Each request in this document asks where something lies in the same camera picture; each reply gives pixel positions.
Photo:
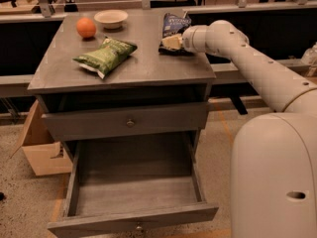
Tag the white ceramic bowl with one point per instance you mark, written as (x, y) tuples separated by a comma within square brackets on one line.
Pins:
[(111, 19)]

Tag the brown cardboard box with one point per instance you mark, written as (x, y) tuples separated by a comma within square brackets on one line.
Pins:
[(45, 155)]

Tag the closed grey upper drawer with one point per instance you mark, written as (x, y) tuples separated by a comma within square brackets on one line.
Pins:
[(126, 121)]

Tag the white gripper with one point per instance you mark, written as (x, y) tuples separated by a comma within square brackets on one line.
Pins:
[(188, 40)]

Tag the blue chip bag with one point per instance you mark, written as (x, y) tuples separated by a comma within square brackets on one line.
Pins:
[(172, 25)]

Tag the grey wooden drawer cabinet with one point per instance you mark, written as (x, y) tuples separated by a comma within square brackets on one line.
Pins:
[(145, 78)]

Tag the orange fruit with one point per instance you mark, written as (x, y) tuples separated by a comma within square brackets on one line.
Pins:
[(85, 28)]

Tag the open grey bottom drawer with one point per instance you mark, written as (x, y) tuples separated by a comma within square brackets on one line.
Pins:
[(132, 183)]

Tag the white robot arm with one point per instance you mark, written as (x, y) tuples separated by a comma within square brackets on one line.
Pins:
[(274, 156)]

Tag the green chip bag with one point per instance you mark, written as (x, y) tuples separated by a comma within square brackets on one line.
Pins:
[(107, 57)]

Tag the grey metal railing ledge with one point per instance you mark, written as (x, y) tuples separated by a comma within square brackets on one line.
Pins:
[(226, 73)]

